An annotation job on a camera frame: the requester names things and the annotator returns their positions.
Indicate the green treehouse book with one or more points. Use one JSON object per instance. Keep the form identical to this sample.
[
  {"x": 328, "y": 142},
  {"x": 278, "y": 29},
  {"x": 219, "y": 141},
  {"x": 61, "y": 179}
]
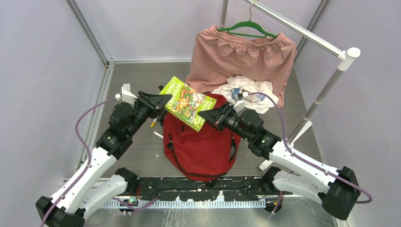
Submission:
[{"x": 186, "y": 103}]

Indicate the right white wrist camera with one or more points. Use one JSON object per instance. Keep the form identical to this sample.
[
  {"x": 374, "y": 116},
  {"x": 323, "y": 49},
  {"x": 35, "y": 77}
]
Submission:
[{"x": 239, "y": 100}]

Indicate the pink skirt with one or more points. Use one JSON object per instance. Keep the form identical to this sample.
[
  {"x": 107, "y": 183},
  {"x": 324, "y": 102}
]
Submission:
[{"x": 218, "y": 56}]

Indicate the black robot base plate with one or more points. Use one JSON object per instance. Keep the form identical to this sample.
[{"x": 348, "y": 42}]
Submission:
[{"x": 232, "y": 188}]

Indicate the red backpack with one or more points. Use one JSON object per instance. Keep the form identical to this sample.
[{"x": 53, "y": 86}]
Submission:
[{"x": 202, "y": 155}]

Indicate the silver white clothes rack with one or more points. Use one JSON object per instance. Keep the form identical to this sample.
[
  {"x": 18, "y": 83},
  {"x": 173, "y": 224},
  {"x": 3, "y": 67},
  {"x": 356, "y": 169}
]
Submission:
[{"x": 345, "y": 58}]

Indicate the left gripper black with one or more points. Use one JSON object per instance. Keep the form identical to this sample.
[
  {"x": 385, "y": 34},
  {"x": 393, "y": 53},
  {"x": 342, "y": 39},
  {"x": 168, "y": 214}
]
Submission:
[{"x": 152, "y": 102}]

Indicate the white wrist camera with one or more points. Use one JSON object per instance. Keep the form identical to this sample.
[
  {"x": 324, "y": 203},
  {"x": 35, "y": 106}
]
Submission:
[
  {"x": 239, "y": 100},
  {"x": 126, "y": 95}
]

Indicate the white crumpled cloth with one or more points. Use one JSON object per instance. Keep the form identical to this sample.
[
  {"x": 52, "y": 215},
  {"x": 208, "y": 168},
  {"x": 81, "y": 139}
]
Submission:
[{"x": 260, "y": 93}]

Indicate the green clothes hanger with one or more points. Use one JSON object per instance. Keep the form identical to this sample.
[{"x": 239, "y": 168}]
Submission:
[{"x": 248, "y": 24}]

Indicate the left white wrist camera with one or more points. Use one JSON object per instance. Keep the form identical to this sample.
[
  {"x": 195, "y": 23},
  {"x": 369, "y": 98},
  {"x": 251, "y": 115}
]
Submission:
[{"x": 126, "y": 95}]

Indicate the white peach marker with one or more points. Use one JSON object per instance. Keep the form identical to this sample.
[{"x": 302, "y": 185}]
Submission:
[{"x": 158, "y": 134}]

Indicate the white yellow marker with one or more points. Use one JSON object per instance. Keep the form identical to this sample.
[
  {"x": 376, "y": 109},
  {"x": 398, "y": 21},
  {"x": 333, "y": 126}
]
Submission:
[{"x": 153, "y": 123}]

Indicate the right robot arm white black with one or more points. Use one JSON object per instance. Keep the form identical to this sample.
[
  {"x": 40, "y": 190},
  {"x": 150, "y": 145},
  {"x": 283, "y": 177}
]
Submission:
[{"x": 336, "y": 190}]

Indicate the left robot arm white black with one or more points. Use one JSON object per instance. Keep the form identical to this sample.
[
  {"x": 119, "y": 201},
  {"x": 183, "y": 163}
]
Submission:
[{"x": 77, "y": 199}]

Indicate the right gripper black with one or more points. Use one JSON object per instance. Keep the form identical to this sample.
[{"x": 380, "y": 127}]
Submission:
[{"x": 219, "y": 116}]

